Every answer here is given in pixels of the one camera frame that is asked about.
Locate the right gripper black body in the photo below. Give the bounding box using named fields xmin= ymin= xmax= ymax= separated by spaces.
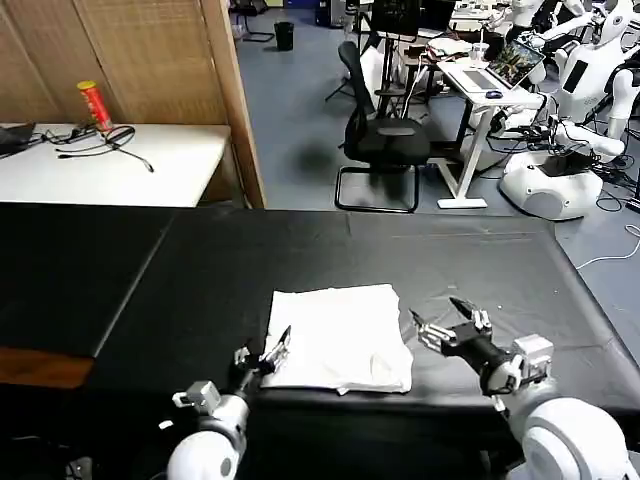
xmin=452 ymin=322 xmax=511 ymax=374

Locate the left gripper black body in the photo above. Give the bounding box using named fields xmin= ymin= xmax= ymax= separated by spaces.
xmin=229 ymin=367 xmax=264 ymax=396

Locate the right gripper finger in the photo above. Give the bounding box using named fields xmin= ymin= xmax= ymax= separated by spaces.
xmin=448 ymin=297 xmax=492 ymax=335
xmin=408 ymin=308 xmax=459 ymax=357

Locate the white shirt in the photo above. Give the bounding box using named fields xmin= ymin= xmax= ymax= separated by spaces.
xmin=259 ymin=283 xmax=414 ymax=396

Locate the black table cloth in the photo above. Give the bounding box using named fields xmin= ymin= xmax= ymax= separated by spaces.
xmin=0 ymin=202 xmax=640 ymax=441

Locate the white standing desk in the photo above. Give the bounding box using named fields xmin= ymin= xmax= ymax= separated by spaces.
xmin=435 ymin=58 xmax=546 ymax=210

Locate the black office chair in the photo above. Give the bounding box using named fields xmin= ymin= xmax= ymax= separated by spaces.
xmin=333 ymin=40 xmax=432 ymax=214

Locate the brown wooden table edge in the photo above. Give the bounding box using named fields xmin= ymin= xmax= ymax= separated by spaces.
xmin=0 ymin=347 xmax=95 ymax=390

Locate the white side table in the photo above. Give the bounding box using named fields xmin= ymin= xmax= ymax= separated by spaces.
xmin=0 ymin=122 xmax=232 ymax=209

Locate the open laptop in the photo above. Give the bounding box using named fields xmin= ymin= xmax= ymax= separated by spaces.
xmin=462 ymin=39 xmax=546 ymax=94

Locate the red chip can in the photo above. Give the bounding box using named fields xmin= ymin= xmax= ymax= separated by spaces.
xmin=76 ymin=80 xmax=114 ymax=134

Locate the black monitor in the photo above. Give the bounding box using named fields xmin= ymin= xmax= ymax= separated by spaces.
xmin=369 ymin=0 xmax=421 ymax=37

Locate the wooden folding screen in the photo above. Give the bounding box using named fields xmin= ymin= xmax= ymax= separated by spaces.
xmin=0 ymin=0 xmax=267 ymax=209

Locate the black bag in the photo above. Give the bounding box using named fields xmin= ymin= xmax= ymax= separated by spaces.
xmin=0 ymin=121 xmax=37 ymax=156

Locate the black trash bin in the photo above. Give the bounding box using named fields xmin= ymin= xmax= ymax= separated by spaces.
xmin=273 ymin=21 xmax=295 ymax=52

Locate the white floor cable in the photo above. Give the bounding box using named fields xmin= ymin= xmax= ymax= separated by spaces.
xmin=574 ymin=249 xmax=640 ymax=271

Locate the black cable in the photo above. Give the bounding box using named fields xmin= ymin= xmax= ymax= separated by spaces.
xmin=42 ymin=124 xmax=155 ymax=174

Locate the black cantilever chair frame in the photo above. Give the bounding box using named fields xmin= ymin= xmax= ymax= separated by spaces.
xmin=234 ymin=0 xmax=276 ymax=44

